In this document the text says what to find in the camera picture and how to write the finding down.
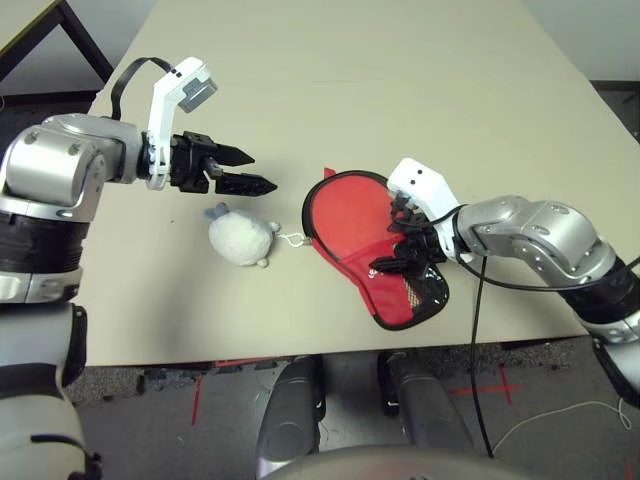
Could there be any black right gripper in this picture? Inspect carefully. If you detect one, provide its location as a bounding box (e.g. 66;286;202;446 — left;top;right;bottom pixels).
368;197;446;275

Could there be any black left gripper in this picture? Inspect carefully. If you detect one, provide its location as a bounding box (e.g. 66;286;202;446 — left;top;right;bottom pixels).
170;130;278;197

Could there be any red black paddle case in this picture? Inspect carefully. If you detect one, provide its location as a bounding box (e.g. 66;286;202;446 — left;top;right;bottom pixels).
299;166;450;331

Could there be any white plush toy charm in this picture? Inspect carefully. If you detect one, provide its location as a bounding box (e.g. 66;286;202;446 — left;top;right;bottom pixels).
202;202;314;270

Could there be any grey right robot leg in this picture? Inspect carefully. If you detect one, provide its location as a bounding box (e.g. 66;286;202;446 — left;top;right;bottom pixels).
377;351;474;452

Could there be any grey robot leg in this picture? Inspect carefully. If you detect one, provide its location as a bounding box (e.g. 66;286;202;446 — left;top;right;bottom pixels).
254;355;326;472
377;351;474;452

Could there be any grey left robot leg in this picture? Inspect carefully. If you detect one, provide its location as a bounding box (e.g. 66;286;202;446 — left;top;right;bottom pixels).
254;355;326;472

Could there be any grey robot torso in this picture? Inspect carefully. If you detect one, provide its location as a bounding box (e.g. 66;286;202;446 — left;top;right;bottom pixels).
257;444;501;480

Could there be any red tape strip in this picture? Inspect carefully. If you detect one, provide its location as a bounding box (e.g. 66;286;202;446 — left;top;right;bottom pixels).
191;377;205;427

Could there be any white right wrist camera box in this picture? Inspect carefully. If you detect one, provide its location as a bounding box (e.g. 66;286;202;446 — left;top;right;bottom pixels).
387;157;462;261

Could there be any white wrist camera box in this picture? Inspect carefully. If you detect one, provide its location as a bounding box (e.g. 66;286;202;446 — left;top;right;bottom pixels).
146;57;220;191
387;157;462;261

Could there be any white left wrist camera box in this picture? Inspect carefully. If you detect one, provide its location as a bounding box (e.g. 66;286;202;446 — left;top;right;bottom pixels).
146;57;220;191

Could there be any long thin black cable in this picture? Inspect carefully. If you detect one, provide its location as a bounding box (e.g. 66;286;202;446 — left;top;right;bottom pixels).
469;254;495;460

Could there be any black right arm loop cable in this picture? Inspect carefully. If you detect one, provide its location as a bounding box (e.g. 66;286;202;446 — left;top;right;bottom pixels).
429;204;640;292

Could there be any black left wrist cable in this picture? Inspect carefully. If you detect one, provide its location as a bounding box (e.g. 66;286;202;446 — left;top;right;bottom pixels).
109;55;175;121

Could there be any beige table black frame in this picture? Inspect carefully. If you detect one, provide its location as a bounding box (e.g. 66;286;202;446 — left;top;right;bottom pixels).
0;0;115;109

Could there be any thin white floor cable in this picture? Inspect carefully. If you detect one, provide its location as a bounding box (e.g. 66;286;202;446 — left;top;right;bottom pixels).
492;401;634;451

